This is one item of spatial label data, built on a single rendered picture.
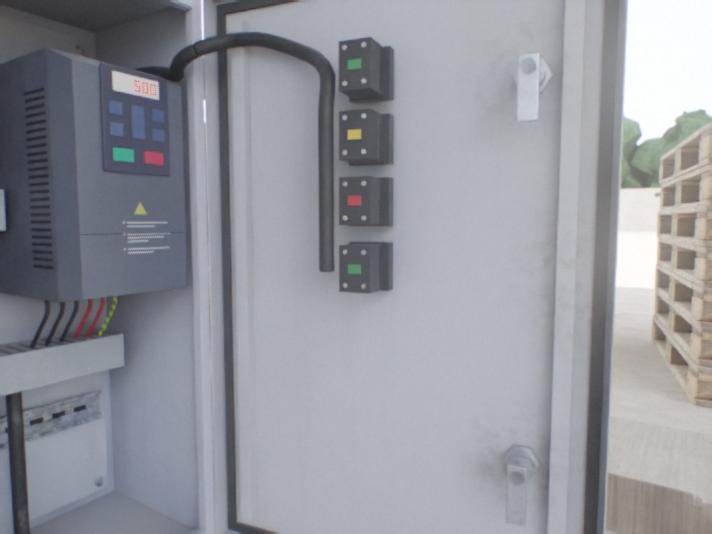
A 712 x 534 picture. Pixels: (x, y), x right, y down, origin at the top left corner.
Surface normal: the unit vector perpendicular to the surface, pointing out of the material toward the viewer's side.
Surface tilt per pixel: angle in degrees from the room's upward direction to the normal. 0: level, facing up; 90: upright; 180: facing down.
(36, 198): 90
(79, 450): 90
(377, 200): 90
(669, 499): 91
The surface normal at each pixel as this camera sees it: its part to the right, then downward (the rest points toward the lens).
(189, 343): -0.56, 0.07
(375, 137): 0.91, 0.04
